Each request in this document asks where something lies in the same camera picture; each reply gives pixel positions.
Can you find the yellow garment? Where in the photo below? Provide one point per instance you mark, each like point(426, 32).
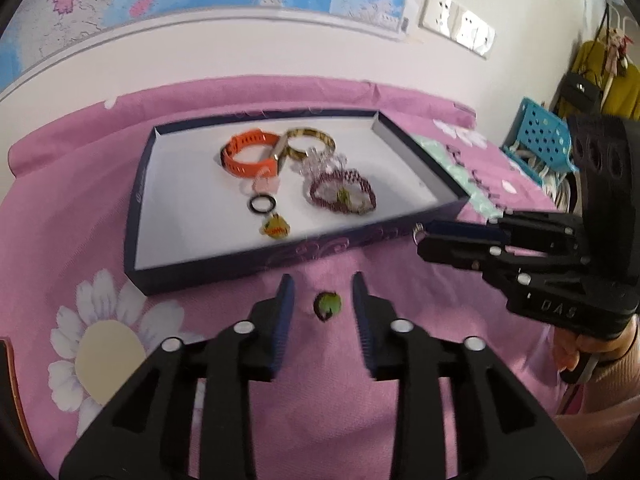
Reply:
point(595, 60)

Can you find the dark device with orange edge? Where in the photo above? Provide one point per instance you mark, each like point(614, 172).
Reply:
point(7, 385)

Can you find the tortoiseshell bangle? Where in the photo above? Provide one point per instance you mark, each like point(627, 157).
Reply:
point(310, 132)

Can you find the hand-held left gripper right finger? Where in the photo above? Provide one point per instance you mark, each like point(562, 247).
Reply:
point(362, 320)

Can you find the black bag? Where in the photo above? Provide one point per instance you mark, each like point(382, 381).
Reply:
point(575, 92)

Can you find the white wall socket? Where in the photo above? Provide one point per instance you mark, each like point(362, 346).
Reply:
point(475, 32)
point(440, 10)

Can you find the blue plastic basket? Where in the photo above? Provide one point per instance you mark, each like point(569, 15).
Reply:
point(540, 130)

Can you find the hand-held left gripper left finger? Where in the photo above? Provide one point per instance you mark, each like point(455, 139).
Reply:
point(283, 320)

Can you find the person's right forearm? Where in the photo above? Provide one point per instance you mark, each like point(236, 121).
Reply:
point(610, 410)

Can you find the navy box tray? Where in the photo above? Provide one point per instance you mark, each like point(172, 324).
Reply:
point(200, 240)

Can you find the yellow fish pendant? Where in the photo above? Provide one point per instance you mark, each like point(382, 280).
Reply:
point(275, 227)

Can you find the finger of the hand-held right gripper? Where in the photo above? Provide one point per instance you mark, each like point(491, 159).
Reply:
point(460, 230)
point(450, 252)

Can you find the pink printed blanket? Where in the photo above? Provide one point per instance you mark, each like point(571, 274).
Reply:
point(75, 160)

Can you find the person's right hand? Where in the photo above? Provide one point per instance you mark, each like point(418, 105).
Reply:
point(567, 352)

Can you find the orange smart band watch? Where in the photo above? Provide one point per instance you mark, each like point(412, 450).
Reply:
point(240, 167)

